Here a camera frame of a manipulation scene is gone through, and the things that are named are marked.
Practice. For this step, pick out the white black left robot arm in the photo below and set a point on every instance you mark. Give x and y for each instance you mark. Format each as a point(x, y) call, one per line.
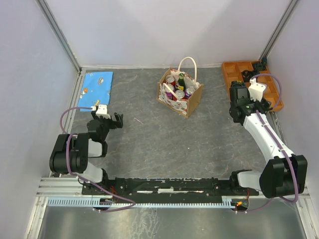
point(71, 154)

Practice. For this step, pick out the black rolled belt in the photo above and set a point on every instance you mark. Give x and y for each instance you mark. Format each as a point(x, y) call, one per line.
point(247, 75)

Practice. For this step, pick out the red Coke can back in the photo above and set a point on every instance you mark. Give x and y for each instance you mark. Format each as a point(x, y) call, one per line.
point(170, 79)

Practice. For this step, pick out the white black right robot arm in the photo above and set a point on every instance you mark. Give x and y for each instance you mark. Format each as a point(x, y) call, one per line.
point(285, 172)

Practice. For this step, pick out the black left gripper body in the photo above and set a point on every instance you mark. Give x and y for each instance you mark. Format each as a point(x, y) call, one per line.
point(106, 124)

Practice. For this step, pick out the blue patterned cloth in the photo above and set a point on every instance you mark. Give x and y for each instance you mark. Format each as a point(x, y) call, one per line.
point(96, 89)

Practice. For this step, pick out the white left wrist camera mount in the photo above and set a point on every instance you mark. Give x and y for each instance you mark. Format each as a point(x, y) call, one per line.
point(102, 111)

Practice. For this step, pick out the red coke can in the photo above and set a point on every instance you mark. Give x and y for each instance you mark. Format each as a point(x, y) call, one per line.
point(170, 79)
point(179, 95)

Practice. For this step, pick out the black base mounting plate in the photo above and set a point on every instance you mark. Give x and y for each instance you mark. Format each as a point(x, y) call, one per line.
point(169, 191)

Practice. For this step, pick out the green glass Perrier bottle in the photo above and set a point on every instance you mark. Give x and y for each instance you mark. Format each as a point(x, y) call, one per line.
point(180, 83)

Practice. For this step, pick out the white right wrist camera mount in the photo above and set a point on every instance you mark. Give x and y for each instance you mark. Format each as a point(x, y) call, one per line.
point(256, 90)

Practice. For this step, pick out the red Coke can front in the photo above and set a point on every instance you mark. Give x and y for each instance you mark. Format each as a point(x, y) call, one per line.
point(179, 95)

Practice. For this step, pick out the burlap canvas tote bag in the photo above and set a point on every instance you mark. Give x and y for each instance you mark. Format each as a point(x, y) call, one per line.
point(186, 106)

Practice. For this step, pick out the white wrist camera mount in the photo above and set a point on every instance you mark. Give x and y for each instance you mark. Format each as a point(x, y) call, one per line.
point(102, 111)
point(256, 90)

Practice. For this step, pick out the aluminium frame rail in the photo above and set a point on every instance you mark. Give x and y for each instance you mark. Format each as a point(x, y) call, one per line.
point(62, 187)

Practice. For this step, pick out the dark rolled tie corner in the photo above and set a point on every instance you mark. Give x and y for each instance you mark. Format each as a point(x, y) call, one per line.
point(260, 65)

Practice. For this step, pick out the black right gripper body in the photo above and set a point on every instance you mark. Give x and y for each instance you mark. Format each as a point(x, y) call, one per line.
point(231, 110)

